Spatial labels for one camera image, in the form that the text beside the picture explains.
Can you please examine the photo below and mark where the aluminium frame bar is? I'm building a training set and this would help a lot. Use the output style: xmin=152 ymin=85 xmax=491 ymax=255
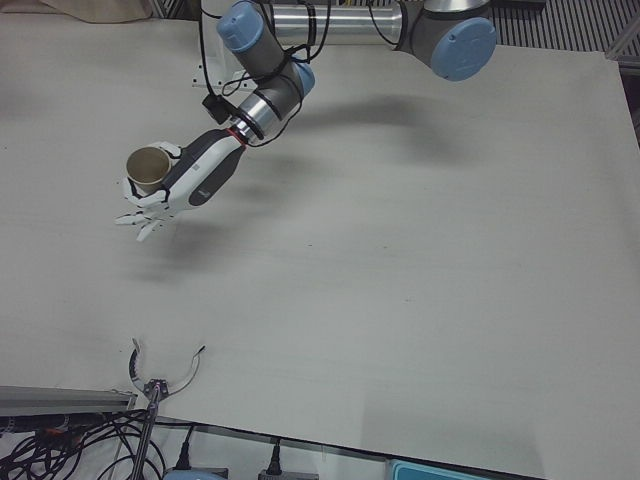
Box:
xmin=606 ymin=18 xmax=640 ymax=60

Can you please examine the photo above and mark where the light blue plastic box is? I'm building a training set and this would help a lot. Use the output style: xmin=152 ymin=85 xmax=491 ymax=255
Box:
xmin=387 ymin=459 xmax=549 ymax=480

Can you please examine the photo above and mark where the beige cloth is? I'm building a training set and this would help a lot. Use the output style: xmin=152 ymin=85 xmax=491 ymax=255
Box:
xmin=39 ymin=0 xmax=157 ymax=24

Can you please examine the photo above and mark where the white grey robot hand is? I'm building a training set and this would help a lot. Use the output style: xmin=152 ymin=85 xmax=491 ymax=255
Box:
xmin=113 ymin=127 xmax=249 ymax=244

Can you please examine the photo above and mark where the blue grey device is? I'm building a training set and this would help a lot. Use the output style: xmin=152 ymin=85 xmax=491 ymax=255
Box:
xmin=163 ymin=466 xmax=230 ymax=480

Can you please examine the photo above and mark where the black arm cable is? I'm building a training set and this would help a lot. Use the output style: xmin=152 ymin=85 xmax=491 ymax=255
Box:
xmin=197 ymin=0 xmax=327 ymax=149

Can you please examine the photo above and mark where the black power plug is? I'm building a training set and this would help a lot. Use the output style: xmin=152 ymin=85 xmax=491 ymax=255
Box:
xmin=176 ymin=423 xmax=197 ymax=472
xmin=266 ymin=436 xmax=282 ymax=477

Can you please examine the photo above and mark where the black cable bundle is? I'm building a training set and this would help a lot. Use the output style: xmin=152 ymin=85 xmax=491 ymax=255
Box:
xmin=0 ymin=418 xmax=167 ymax=480

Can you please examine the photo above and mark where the grey claw holder on rod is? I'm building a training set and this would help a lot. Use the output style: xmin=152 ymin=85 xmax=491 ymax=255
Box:
xmin=128 ymin=338 xmax=207 ymax=480

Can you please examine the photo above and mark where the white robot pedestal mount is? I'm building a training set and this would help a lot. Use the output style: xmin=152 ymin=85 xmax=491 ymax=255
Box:
xmin=191 ymin=9 xmax=251 ymax=90

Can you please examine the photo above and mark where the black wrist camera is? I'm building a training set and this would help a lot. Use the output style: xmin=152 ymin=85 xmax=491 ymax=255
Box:
xmin=200 ymin=93 xmax=229 ymax=126

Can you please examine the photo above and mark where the beige paper cup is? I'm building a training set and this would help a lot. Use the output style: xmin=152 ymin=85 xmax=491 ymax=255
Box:
xmin=124 ymin=146 xmax=173 ymax=198

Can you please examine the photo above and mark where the grey power strip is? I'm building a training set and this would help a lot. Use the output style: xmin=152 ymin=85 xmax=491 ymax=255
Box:
xmin=256 ymin=469 xmax=322 ymax=480

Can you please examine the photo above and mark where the aluminium profile rail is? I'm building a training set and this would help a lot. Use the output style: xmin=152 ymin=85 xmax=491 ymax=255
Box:
xmin=0 ymin=384 xmax=138 ymax=417

